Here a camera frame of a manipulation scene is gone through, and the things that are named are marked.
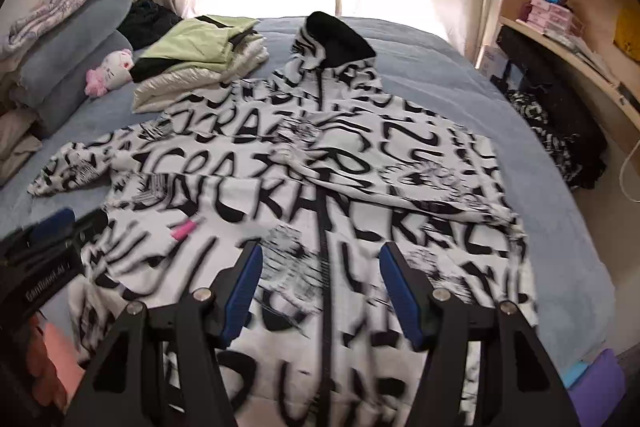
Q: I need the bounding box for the white cable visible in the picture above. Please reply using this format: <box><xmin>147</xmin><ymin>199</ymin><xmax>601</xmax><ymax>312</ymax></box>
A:
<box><xmin>619</xmin><ymin>147</ymin><xmax>640</xmax><ymax>204</ymax></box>

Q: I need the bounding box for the person's left hand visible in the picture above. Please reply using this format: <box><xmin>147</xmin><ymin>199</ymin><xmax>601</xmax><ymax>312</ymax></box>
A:
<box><xmin>27</xmin><ymin>314</ymin><xmax>88</xmax><ymax>413</ymax></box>

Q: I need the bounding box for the stack of pink boxes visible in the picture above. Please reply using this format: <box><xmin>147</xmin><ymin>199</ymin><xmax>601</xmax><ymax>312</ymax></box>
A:
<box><xmin>527</xmin><ymin>0</ymin><xmax>573</xmax><ymax>32</ymax></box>

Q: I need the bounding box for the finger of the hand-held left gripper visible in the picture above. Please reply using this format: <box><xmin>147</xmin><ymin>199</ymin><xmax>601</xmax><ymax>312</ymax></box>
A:
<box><xmin>0</xmin><ymin>207</ymin><xmax>77</xmax><ymax>253</ymax></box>
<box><xmin>70</xmin><ymin>208</ymin><xmax>110</xmax><ymax>253</ymax></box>

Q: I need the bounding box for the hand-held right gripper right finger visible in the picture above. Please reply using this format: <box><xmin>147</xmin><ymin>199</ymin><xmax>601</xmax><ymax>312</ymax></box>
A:
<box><xmin>378</xmin><ymin>242</ymin><xmax>581</xmax><ymax>427</ymax></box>

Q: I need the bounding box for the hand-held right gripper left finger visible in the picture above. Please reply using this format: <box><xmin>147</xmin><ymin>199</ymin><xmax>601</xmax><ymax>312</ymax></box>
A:
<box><xmin>62</xmin><ymin>242</ymin><xmax>264</xmax><ymax>427</ymax></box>

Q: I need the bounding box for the blue fleece blanket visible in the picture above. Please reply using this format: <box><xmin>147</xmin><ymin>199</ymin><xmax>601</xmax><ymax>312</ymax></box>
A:
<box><xmin>0</xmin><ymin>14</ymin><xmax>617</xmax><ymax>373</ymax></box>

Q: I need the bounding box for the black and white patterned cloth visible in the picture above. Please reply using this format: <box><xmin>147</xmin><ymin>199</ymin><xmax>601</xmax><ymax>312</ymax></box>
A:
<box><xmin>505</xmin><ymin>89</ymin><xmax>608</xmax><ymax>190</ymax></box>

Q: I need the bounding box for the yellow bag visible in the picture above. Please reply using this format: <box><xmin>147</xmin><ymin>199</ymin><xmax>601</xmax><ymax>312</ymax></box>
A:
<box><xmin>614</xmin><ymin>7</ymin><xmax>640</xmax><ymax>52</ymax></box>

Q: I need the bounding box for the white and pink plush toy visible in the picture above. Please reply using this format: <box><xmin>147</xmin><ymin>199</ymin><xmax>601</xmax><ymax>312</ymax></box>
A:
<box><xmin>84</xmin><ymin>48</ymin><xmax>136</xmax><ymax>98</ymax></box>

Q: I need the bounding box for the beige small cushion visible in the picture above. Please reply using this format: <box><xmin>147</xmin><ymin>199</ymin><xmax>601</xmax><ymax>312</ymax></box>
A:
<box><xmin>0</xmin><ymin>107</ymin><xmax>45</xmax><ymax>185</ymax></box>

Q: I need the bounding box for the white cardboard box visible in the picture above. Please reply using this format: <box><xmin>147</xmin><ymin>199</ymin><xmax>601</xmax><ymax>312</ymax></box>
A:
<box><xmin>477</xmin><ymin>44</ymin><xmax>511</xmax><ymax>80</ymax></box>

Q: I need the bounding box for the black and white printed hoodie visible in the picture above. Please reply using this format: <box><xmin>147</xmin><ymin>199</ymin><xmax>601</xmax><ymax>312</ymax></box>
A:
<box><xmin>27</xmin><ymin>11</ymin><xmax>538</xmax><ymax>427</ymax></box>

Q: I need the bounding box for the black garment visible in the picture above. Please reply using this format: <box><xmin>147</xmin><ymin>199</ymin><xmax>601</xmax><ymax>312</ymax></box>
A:
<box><xmin>117</xmin><ymin>0</ymin><xmax>183</xmax><ymax>50</ymax></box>

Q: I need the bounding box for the stack of papers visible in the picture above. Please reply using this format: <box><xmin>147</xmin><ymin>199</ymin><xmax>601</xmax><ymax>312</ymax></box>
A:
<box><xmin>545</xmin><ymin>29</ymin><xmax>623</xmax><ymax>85</ymax></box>

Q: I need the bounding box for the folded light green jacket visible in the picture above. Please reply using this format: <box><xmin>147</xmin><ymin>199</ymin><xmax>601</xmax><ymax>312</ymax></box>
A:
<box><xmin>132</xmin><ymin>14</ymin><xmax>262</xmax><ymax>82</ymax></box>

